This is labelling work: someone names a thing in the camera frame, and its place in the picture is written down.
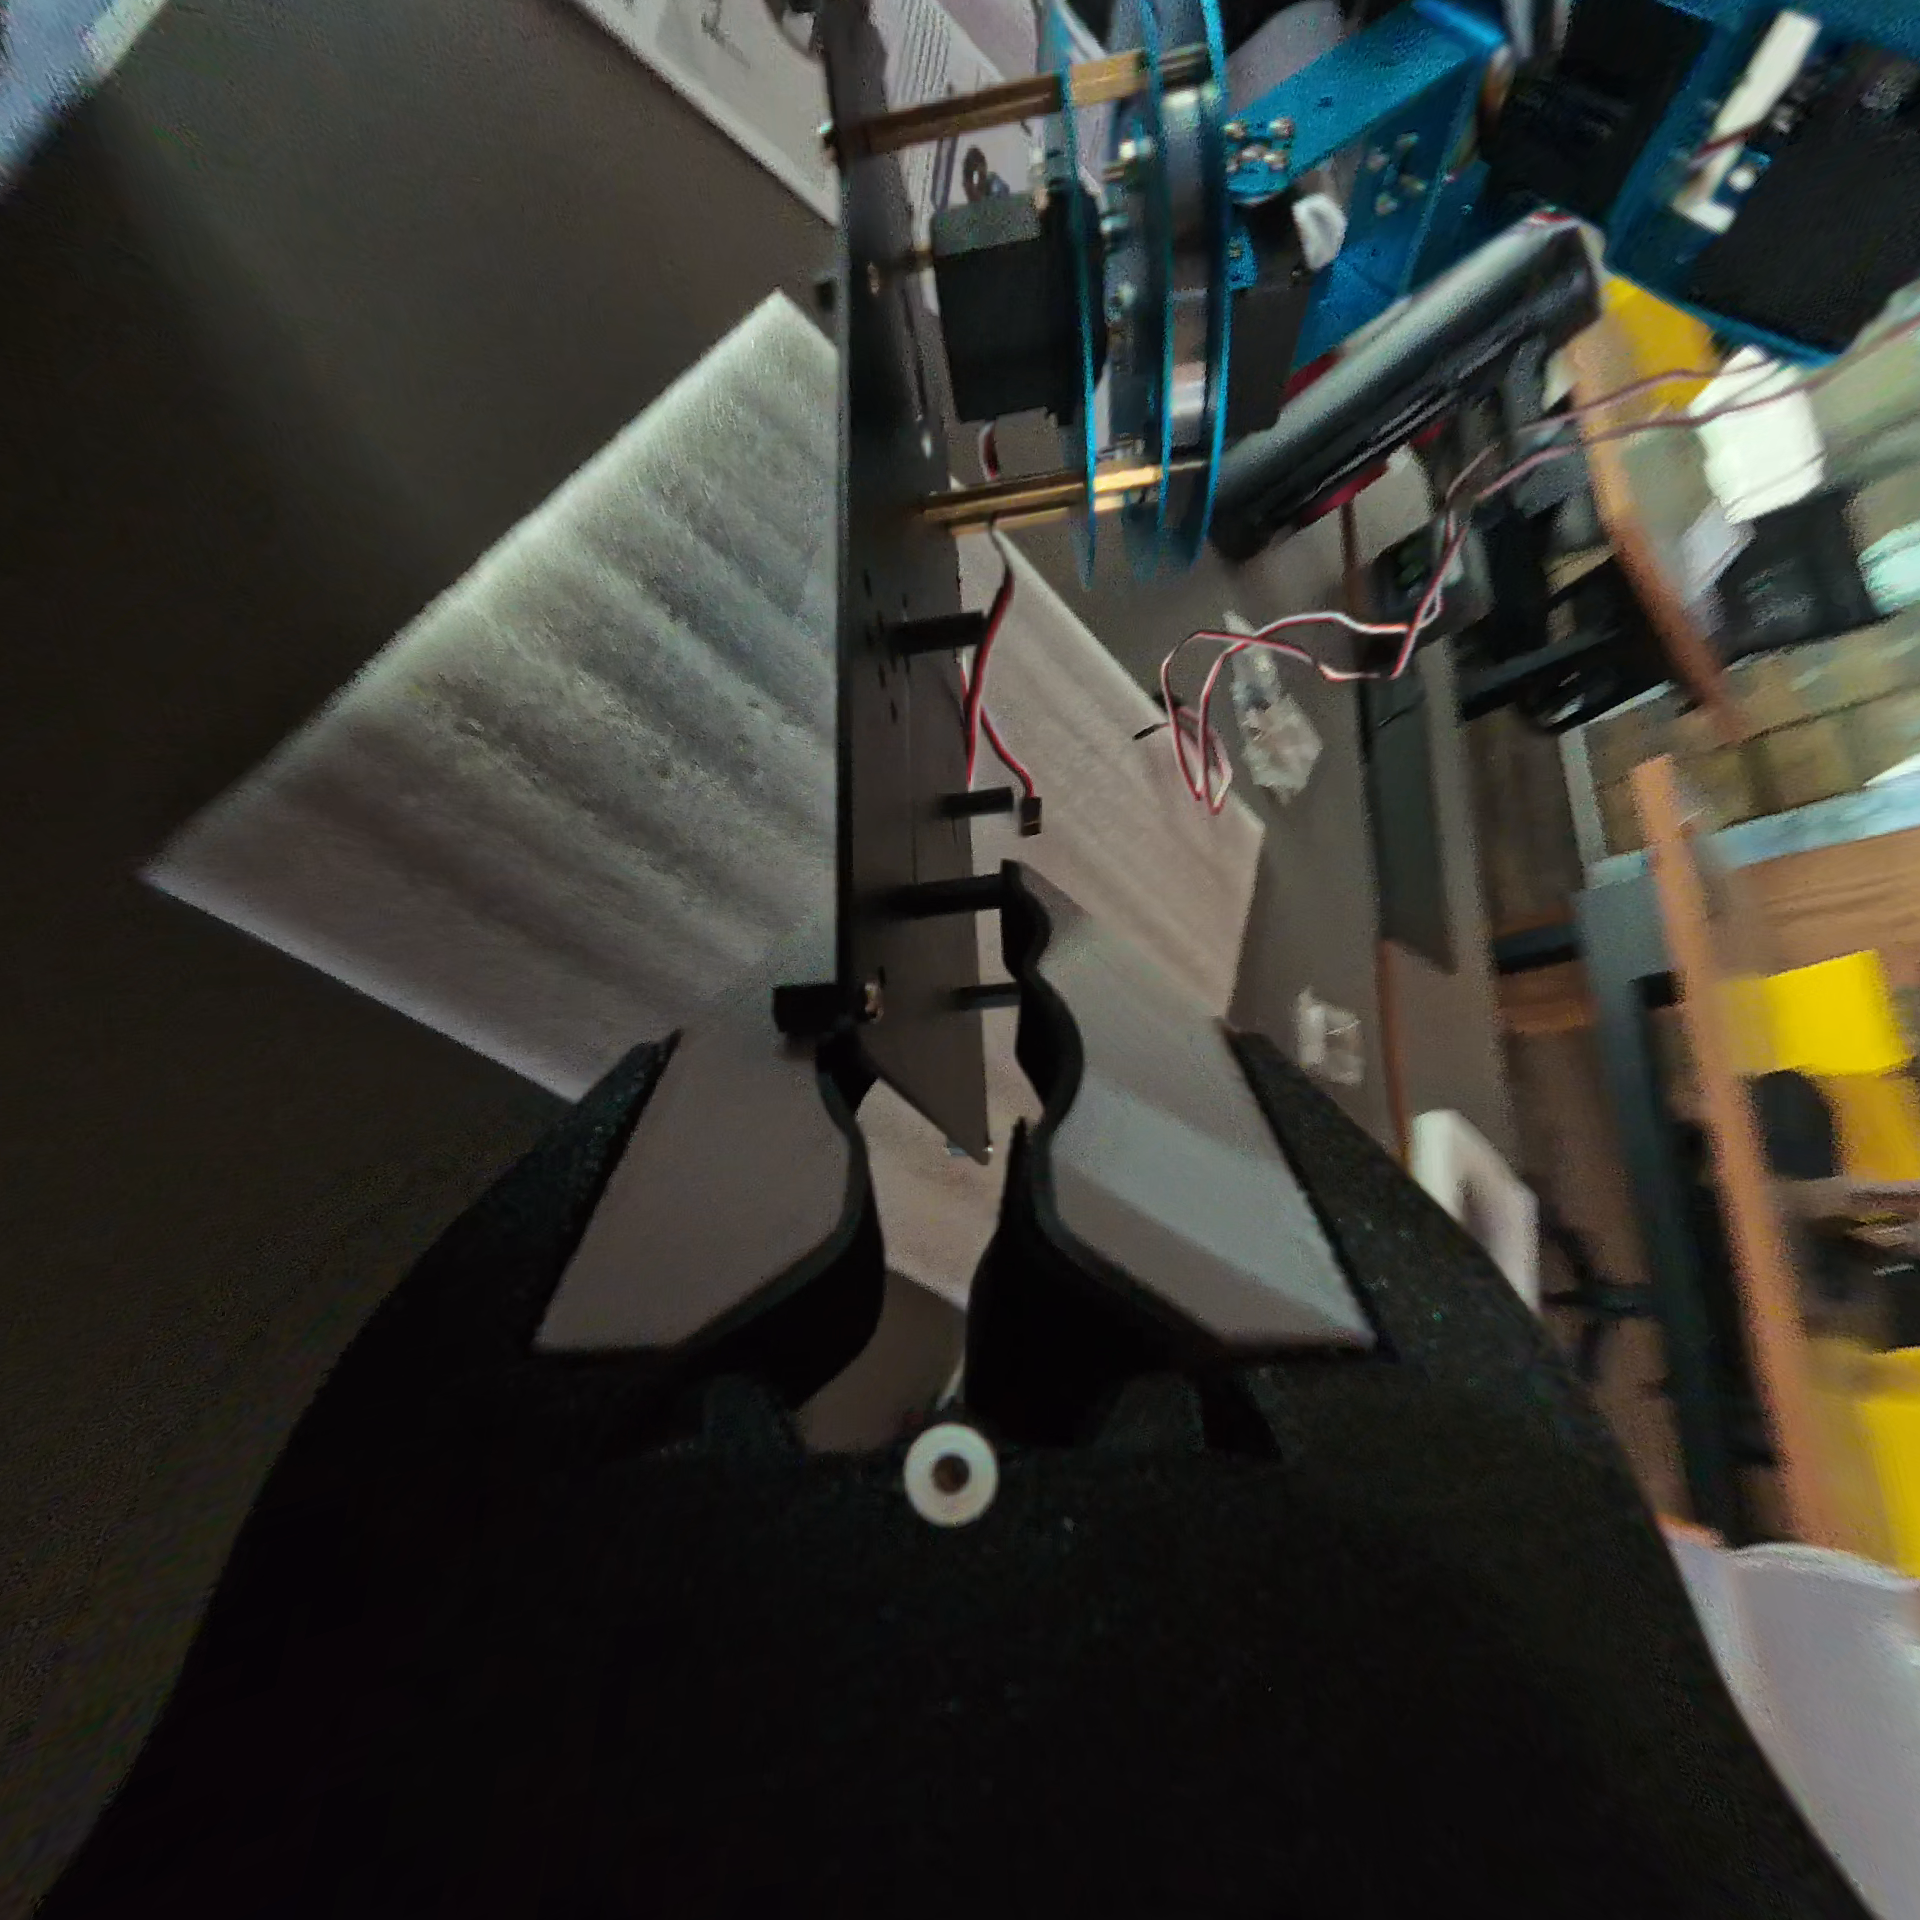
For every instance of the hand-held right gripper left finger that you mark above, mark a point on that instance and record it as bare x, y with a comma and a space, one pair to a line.
705, 1215

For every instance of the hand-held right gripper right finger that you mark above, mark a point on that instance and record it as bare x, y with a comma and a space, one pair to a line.
1185, 1201

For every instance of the blue hobby robot arm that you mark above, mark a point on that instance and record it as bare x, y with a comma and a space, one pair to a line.
901, 601

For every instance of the grey desk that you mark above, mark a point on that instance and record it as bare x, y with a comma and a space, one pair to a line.
300, 525

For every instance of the small clear parts bag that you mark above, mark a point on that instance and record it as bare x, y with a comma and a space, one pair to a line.
1275, 720
1329, 1035

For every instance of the white foam sheet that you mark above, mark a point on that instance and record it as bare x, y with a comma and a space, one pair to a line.
600, 720

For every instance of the printed instruction sheet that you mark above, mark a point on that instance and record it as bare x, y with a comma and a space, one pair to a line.
901, 74

